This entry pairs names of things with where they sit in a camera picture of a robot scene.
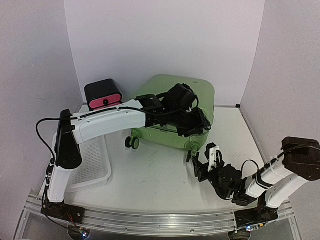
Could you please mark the white perforated plastic basket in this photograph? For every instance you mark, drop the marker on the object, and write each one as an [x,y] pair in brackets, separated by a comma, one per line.
[95,169]

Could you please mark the green hard-shell suitcase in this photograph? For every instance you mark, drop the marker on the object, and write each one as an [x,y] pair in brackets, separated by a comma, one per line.
[182,113]

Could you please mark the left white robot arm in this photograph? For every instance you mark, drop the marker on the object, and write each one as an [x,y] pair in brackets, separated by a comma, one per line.
[145,111]

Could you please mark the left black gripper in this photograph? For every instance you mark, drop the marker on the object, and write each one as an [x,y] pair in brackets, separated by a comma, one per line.
[201,122]

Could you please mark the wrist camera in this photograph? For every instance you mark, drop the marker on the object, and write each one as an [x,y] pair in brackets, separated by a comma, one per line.
[214,157]
[180,97]

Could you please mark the aluminium front rail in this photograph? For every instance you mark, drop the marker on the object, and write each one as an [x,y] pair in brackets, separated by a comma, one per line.
[162,224]

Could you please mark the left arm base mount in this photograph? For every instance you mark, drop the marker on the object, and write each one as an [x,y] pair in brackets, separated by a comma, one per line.
[63,212]

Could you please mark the black pink drawer organizer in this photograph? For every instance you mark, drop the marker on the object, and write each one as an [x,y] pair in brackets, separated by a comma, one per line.
[101,94]

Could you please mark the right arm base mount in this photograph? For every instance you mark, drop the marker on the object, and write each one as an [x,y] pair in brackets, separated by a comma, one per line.
[261,214]

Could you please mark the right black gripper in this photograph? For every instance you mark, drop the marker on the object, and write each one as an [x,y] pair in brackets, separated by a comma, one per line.
[203,169]

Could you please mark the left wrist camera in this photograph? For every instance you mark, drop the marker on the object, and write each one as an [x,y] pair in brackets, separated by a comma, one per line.
[180,97]

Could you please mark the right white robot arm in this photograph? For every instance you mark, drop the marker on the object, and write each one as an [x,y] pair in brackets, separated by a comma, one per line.
[296,165]

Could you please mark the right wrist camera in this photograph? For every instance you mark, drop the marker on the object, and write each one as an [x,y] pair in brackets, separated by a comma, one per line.
[214,157]

